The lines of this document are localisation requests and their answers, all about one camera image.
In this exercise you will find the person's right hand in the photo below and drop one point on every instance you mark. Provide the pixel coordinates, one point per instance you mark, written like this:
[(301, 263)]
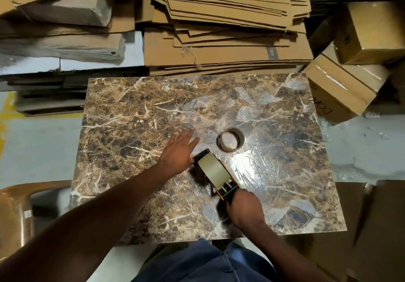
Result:
[(246, 209)]

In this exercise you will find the black tape dispenser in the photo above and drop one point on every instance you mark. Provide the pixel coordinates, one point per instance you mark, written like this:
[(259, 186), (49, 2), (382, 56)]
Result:
[(226, 190)]

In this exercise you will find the person's right fingers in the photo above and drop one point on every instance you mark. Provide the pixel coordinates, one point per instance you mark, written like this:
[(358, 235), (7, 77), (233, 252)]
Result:
[(231, 205)]

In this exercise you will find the taped cardboard box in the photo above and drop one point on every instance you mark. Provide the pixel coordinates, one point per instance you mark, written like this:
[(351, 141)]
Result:
[(341, 85)]

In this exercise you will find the person's left thumb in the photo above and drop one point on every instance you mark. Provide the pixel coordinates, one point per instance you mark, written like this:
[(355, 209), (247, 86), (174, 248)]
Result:
[(190, 160)]

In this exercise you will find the brown plastic chair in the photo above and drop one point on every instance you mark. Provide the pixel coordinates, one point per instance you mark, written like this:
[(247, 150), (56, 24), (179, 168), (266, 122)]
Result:
[(14, 215)]

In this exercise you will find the person's right forearm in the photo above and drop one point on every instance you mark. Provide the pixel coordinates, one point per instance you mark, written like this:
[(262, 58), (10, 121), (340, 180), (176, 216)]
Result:
[(281, 256)]

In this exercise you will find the person's left forearm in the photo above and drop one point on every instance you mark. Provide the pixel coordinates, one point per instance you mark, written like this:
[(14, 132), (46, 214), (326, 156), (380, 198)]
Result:
[(88, 228)]

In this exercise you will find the person's left middle finger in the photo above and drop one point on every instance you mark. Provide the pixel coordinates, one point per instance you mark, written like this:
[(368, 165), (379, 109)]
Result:
[(189, 135)]

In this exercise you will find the pile of loose cardboard sheets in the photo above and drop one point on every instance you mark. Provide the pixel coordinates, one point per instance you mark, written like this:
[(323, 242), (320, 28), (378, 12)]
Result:
[(123, 6)]

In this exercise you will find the stack of dark boards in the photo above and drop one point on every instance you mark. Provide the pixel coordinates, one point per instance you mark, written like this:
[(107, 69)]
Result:
[(44, 98)]

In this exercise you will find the brown empty tape core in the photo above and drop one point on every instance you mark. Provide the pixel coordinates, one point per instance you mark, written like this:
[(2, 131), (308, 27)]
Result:
[(235, 134)]

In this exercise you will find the person's left hand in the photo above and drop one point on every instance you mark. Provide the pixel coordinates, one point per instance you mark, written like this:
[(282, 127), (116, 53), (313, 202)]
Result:
[(175, 158)]

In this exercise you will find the large closed cardboard box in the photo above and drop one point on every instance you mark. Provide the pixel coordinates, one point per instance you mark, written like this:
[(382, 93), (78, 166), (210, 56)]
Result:
[(370, 31)]

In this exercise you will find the plastic-wrapped cardboard bundle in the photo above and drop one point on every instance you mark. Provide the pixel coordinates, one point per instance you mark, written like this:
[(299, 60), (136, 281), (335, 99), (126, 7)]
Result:
[(69, 8), (63, 47)]

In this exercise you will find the flat cardboard sheet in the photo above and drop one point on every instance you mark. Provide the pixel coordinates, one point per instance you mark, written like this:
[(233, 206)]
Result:
[(376, 234)]

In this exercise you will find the tan packing tape roll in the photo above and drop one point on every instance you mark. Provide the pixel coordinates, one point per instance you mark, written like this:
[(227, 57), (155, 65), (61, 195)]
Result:
[(212, 169)]

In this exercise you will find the stack of flattened cardboard sheets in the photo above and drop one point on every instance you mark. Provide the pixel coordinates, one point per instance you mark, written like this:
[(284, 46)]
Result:
[(227, 22)]

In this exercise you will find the person's blue clothing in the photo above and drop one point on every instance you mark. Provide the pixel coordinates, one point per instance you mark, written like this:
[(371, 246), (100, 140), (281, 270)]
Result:
[(202, 262)]

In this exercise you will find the person's left little finger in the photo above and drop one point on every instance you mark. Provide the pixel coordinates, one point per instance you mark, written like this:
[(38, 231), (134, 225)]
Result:
[(173, 139)]

